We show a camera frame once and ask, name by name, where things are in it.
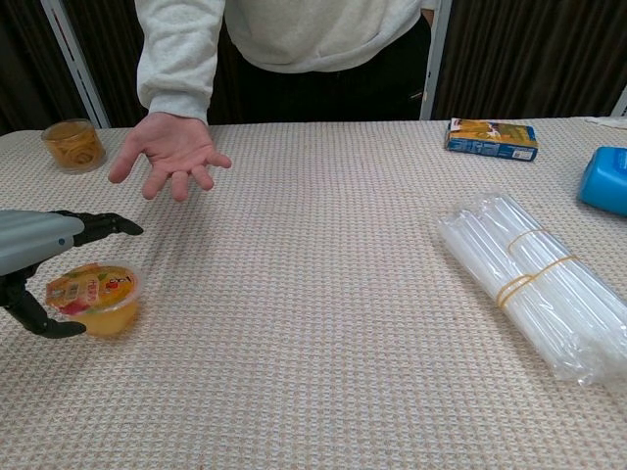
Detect person right hand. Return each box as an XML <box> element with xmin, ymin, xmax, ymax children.
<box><xmin>108</xmin><ymin>112</ymin><xmax>233</xmax><ymax>204</ymax></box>

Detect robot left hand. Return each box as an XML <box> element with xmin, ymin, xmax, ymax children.
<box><xmin>0</xmin><ymin>210</ymin><xmax>145</xmax><ymax>339</ymax></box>

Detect yellow rubber band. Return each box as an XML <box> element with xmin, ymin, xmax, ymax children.
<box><xmin>506</xmin><ymin>228</ymin><xmax>546</xmax><ymax>257</ymax></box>
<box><xmin>496</xmin><ymin>254</ymin><xmax>580</xmax><ymax>307</ymax></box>

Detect person torso grey sweatshirt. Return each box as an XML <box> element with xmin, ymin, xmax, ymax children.
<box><xmin>222</xmin><ymin>0</ymin><xmax>437</xmax><ymax>74</ymax></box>

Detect blue yellow drink carton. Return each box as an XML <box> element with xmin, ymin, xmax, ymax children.
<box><xmin>444</xmin><ymin>117</ymin><xmax>539</xmax><ymax>164</ymax></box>

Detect person right forearm grey sleeve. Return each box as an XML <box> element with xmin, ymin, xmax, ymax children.
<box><xmin>135</xmin><ymin>0</ymin><xmax>226</xmax><ymax>123</ymax></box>

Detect person in grey sweatshirt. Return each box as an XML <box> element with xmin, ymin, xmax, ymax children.
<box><xmin>0</xmin><ymin>0</ymin><xmax>627</xmax><ymax>136</ymax></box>

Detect blue plastic bottle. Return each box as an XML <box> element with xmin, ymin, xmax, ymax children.
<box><xmin>577</xmin><ymin>146</ymin><xmax>627</xmax><ymax>218</ymax></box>

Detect clear jar of rubber bands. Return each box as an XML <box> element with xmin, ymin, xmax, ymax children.
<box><xmin>41</xmin><ymin>117</ymin><xmax>108</xmax><ymax>175</ymax></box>

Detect beige woven tablecloth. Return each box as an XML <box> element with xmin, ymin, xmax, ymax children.
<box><xmin>0</xmin><ymin>116</ymin><xmax>627</xmax><ymax>470</ymax></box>

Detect bundle of clear straws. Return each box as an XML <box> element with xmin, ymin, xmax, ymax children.
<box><xmin>437</xmin><ymin>192</ymin><xmax>627</xmax><ymax>388</ymax></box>

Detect orange jelly cup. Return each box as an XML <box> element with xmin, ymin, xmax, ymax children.
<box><xmin>45</xmin><ymin>262</ymin><xmax>144</xmax><ymax>339</ymax></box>

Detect white perforated frame post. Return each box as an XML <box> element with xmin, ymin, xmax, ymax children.
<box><xmin>418</xmin><ymin>0</ymin><xmax>455</xmax><ymax>121</ymax></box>

